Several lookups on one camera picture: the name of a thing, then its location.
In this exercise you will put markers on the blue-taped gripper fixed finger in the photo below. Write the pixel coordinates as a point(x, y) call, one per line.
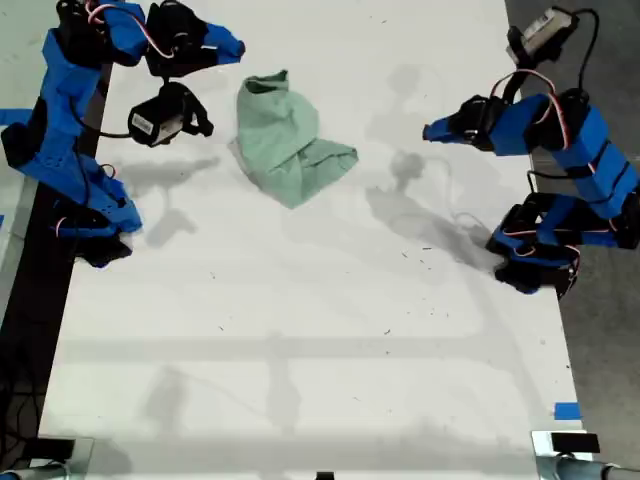
point(225, 41)
point(445, 126)

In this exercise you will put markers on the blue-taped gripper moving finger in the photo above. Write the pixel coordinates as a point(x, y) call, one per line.
point(447, 138)
point(220, 57)

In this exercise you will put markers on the pale green t-shirt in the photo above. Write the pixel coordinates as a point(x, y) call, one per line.
point(280, 140)

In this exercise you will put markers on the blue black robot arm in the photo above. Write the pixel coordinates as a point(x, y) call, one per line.
point(65, 115)
point(590, 150)

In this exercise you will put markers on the pale side table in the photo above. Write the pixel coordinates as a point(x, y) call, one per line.
point(17, 55)

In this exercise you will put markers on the long blue tape strip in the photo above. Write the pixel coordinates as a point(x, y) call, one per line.
point(15, 116)

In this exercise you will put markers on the short blue tape strip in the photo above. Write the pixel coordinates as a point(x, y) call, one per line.
point(567, 411)

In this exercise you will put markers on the white mounting plate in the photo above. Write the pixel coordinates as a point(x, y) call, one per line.
point(541, 442)

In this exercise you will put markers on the small black box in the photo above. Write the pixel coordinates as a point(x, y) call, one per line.
point(575, 442)
point(52, 448)

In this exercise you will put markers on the grey metal tube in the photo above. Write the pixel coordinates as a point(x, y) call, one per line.
point(585, 470)
point(30, 472)

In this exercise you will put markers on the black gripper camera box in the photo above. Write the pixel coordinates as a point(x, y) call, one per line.
point(542, 30)
point(160, 122)

